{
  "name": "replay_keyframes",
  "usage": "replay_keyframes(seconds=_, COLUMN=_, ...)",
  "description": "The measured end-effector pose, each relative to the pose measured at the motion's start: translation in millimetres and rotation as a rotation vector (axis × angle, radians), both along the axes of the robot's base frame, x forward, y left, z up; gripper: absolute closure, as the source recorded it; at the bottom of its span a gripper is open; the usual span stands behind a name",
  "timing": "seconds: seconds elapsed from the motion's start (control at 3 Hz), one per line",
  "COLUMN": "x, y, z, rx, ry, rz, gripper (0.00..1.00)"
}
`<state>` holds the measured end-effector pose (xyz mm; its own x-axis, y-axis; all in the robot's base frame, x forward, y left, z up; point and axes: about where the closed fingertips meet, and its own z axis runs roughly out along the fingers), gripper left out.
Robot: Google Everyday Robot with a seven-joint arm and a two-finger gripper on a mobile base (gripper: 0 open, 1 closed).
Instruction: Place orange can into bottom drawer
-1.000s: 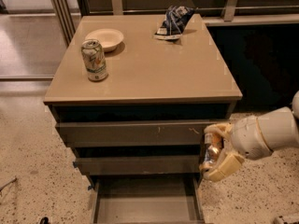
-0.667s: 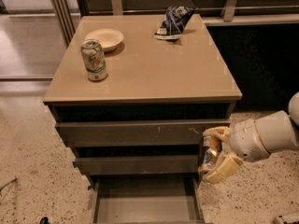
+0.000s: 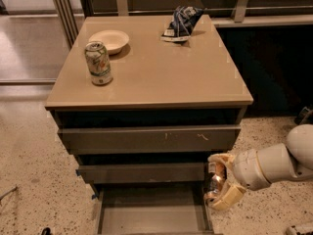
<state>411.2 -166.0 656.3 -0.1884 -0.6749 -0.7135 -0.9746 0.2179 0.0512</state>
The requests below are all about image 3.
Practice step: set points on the top grey drawer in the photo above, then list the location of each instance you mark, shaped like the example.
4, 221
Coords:
136, 140

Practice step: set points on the middle grey drawer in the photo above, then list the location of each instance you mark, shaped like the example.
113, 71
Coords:
143, 173

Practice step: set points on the green white soda can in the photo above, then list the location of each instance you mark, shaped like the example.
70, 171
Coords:
98, 63

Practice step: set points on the bottom grey drawer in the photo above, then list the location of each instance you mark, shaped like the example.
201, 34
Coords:
165, 209

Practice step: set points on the grey drawer cabinet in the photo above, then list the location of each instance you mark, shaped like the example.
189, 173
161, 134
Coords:
154, 84

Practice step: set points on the grey drawer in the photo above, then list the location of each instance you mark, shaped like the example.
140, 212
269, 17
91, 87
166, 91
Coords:
143, 173
165, 209
136, 140

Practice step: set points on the white bowl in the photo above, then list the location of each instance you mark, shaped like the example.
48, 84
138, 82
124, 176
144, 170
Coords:
114, 40

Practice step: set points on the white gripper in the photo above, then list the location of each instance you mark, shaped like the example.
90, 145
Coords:
248, 168

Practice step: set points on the orange soda can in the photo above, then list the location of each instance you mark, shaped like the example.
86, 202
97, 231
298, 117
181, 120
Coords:
214, 181

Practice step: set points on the wooden metal bench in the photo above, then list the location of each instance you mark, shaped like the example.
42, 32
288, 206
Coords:
224, 13

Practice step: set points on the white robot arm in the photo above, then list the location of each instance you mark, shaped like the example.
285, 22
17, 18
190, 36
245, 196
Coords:
230, 176

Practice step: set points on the blue chip bag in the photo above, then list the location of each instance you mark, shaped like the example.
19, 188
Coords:
184, 20

